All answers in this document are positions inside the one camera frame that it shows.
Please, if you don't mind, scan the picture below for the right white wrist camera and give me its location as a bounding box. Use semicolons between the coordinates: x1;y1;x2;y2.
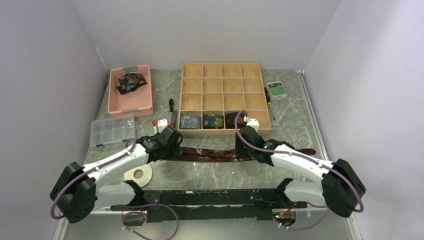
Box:
243;116;260;133

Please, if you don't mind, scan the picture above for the blue grey rolled tie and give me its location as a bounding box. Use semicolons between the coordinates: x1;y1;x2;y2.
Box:
180;114;202;130

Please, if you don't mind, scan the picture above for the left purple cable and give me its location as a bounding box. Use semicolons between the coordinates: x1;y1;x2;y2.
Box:
121;202;181;240

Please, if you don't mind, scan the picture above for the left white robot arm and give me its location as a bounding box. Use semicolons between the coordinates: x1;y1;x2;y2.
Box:
50;125;183;223

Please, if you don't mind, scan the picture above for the clear plastic screw box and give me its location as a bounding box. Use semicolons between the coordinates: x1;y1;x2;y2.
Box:
89;115;136;147

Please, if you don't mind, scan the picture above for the aluminium rail at right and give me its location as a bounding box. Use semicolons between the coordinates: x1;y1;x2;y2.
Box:
296;70;329;161

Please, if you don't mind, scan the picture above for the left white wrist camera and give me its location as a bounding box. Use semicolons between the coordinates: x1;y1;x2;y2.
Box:
151;118;169;134

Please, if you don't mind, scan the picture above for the blue red screwdriver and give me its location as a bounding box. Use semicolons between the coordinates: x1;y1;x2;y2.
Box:
171;110;178;128

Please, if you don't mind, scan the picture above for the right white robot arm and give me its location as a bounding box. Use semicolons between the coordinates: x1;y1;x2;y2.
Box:
236;126;366;218

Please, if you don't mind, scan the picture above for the dark red floral tie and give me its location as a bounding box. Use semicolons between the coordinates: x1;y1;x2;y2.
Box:
169;139;317;163

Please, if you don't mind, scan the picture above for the green white small box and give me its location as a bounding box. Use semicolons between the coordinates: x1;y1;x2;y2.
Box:
265;80;288;102

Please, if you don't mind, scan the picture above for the wooden compartment tray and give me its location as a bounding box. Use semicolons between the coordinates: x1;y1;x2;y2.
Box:
177;62;272;136

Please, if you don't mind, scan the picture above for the thin black yellow screwdriver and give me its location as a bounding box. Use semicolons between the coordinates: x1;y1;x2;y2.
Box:
264;87;276;121

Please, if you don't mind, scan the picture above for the navy yellow rolled tie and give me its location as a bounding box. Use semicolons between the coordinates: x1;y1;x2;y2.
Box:
202;114;225;129

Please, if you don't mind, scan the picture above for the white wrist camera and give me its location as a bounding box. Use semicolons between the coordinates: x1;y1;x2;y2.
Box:
151;118;169;134
243;116;260;133

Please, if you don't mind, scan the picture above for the white tape roll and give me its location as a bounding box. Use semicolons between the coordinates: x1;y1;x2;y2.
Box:
124;164;153;188

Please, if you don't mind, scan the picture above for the black orange rolled tie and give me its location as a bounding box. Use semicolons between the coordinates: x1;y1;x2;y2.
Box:
224;112;246;129

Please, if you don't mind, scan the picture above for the black floral tie in basket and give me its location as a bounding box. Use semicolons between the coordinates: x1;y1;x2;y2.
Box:
116;73;147;95

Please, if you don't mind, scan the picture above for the pink plastic basket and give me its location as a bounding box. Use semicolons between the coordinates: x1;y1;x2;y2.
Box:
107;65;154;117

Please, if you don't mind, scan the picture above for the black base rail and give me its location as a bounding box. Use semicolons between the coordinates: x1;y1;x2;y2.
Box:
110;188;307;223

